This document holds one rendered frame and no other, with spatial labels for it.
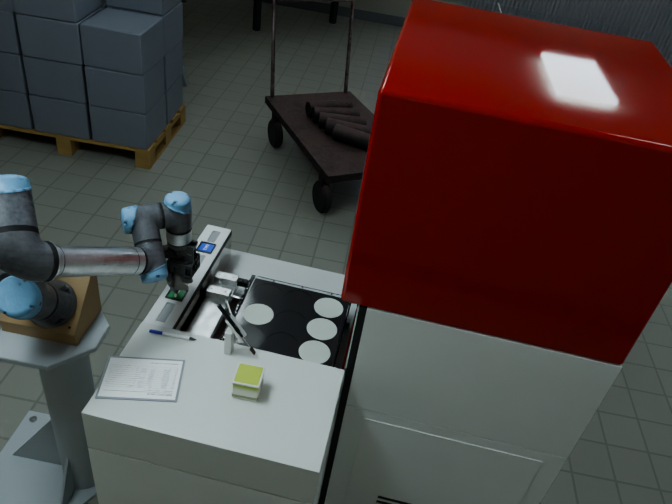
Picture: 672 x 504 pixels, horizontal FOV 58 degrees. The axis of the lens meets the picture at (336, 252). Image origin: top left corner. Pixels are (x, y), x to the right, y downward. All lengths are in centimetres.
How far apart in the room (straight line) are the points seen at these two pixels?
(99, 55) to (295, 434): 319
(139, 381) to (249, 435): 34
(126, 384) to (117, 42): 285
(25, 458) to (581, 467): 240
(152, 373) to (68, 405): 60
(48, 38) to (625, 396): 398
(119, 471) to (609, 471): 219
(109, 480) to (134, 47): 291
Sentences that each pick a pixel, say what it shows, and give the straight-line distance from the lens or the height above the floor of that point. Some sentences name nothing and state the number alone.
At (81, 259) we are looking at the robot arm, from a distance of 159.
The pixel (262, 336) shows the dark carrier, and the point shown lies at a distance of 197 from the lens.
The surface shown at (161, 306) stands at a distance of 198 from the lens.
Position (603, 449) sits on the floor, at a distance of 329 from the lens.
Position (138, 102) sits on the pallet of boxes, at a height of 49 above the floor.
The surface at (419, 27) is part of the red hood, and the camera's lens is 178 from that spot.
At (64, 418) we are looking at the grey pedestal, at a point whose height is 46.
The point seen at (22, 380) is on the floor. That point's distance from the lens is 316.
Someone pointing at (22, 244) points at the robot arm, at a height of 143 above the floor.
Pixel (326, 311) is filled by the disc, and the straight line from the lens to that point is 208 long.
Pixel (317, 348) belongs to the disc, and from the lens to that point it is 195.
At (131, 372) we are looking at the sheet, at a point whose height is 97.
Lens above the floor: 230
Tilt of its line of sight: 37 degrees down
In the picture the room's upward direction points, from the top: 9 degrees clockwise
